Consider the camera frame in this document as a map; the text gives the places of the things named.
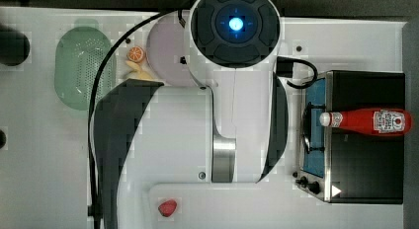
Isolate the red ketchup bottle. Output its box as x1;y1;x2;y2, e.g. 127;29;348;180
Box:
319;108;413;137

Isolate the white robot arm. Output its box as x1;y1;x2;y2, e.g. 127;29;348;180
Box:
89;0;289;229

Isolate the black toaster oven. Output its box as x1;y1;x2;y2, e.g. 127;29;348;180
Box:
293;70;405;204

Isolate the lilac round plate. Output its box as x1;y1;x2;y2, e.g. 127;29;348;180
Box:
146;12;196;87

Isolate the peeled banana toy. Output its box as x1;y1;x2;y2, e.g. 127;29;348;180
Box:
126;60;154;81

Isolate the orange slice toy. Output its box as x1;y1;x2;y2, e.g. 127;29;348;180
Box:
126;46;145;63

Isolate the red strawberry toy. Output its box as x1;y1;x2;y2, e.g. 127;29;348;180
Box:
158;199;178;217

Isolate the green perforated colander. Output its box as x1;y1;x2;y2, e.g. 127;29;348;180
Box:
54;19;112;112

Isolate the black round pot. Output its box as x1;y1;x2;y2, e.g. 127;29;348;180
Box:
0;24;31;66

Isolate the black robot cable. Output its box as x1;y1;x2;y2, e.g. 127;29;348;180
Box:
87;8;186;229

